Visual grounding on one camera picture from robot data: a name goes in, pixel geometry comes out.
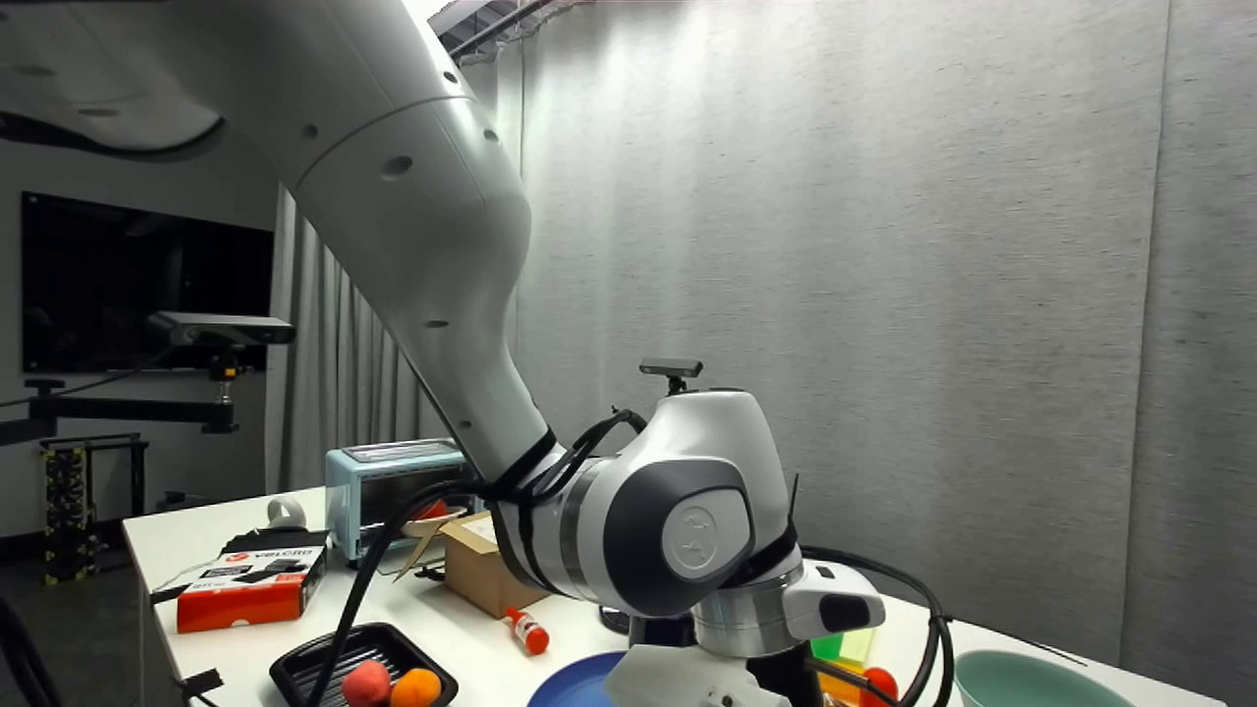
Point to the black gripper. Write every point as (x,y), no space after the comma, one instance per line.
(668,671)

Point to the plush orange toy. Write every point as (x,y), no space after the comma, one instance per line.
(416,690)

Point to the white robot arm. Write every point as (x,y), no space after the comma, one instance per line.
(370,127)

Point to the large blue plate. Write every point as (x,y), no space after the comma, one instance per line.
(579,685)

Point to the green plastic cup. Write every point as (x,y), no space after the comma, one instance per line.
(844,645)

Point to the red sauce bottle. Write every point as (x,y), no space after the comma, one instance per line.
(529,635)

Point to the cardboard box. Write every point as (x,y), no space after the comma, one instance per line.
(476,571)

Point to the light blue toaster oven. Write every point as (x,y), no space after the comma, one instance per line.
(370,481)

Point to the black grill tray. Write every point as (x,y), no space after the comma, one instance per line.
(317,671)

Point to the orange red box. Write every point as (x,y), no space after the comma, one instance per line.
(251,587)

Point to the black monitor screen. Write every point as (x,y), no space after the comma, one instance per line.
(99,273)

